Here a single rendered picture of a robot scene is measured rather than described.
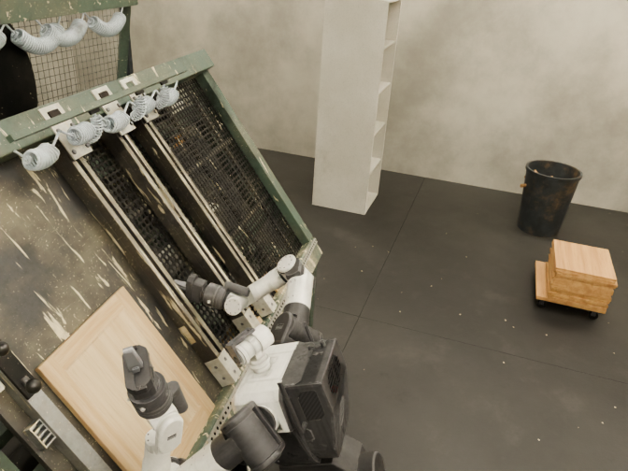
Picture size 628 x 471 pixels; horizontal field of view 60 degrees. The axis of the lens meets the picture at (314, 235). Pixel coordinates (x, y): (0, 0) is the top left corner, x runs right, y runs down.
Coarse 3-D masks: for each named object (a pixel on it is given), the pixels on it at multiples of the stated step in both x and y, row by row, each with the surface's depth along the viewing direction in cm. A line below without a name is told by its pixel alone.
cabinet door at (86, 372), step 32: (96, 320) 174; (128, 320) 186; (64, 352) 160; (96, 352) 170; (160, 352) 192; (64, 384) 156; (96, 384) 165; (192, 384) 199; (96, 416) 161; (128, 416) 171; (192, 416) 193; (128, 448) 166
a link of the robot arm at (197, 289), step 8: (192, 272) 207; (192, 280) 204; (200, 280) 207; (192, 288) 205; (200, 288) 204; (208, 288) 204; (216, 288) 205; (192, 296) 207; (200, 296) 205; (208, 296) 203; (208, 304) 205
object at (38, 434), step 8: (32, 424) 144; (40, 424) 145; (24, 432) 143; (32, 432) 142; (40, 432) 145; (48, 432) 146; (32, 440) 144; (40, 440) 143; (48, 440) 147; (40, 448) 144
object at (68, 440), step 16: (16, 400) 144; (32, 400) 144; (48, 400) 148; (32, 416) 146; (48, 416) 146; (64, 432) 148; (64, 448) 148; (80, 448) 151; (80, 464) 150; (96, 464) 153
